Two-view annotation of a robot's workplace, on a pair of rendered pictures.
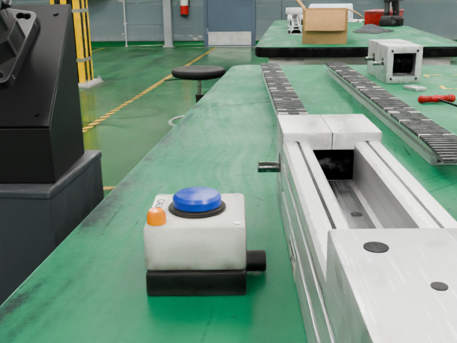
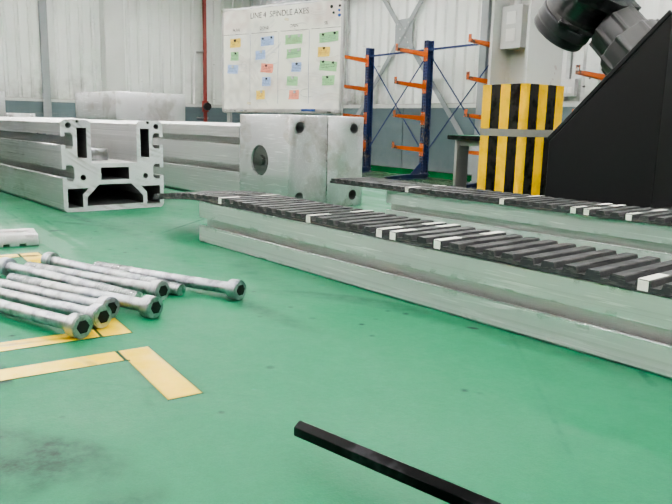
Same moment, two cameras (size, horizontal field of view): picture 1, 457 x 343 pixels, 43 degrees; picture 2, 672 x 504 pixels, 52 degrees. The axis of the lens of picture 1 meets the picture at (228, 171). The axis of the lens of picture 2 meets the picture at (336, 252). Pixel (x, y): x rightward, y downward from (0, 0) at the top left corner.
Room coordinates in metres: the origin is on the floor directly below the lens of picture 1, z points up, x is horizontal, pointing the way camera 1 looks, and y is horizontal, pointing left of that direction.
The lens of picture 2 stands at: (1.21, -0.57, 0.87)
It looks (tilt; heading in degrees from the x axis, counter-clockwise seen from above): 11 degrees down; 139
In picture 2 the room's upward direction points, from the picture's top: 1 degrees clockwise
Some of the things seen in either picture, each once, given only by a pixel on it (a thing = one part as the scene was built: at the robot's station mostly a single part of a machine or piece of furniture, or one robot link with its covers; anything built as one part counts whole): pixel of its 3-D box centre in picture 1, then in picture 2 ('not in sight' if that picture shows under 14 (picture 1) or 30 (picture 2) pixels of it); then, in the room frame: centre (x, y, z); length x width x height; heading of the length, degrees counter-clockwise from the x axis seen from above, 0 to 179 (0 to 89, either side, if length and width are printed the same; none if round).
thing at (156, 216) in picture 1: (156, 215); not in sight; (0.42, 0.06, 0.85); 0.01 x 0.01 x 0.01
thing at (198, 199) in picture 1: (196, 203); not in sight; (0.45, 0.03, 0.84); 0.04 x 0.04 x 0.02
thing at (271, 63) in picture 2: not in sight; (281, 110); (-4.25, 3.44, 0.97); 1.51 x 0.50 x 1.95; 13
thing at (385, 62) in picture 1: (394, 62); not in sight; (1.55, -0.44, 0.83); 0.11 x 0.10 x 0.10; 90
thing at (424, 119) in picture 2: not in sight; (409, 110); (-6.52, 7.64, 1.10); 3.30 x 0.90 x 2.20; 173
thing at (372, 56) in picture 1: (384, 58); not in sight; (1.67, -0.45, 0.83); 0.11 x 0.10 x 0.10; 93
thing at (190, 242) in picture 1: (208, 239); not in sight; (0.45, 0.02, 0.81); 0.10 x 0.08 x 0.06; 89
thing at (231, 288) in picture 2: not in sight; (163, 277); (0.88, -0.40, 0.78); 0.11 x 0.01 x 0.01; 18
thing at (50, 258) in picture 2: not in sight; (109, 273); (0.86, -0.42, 0.78); 0.11 x 0.01 x 0.01; 18
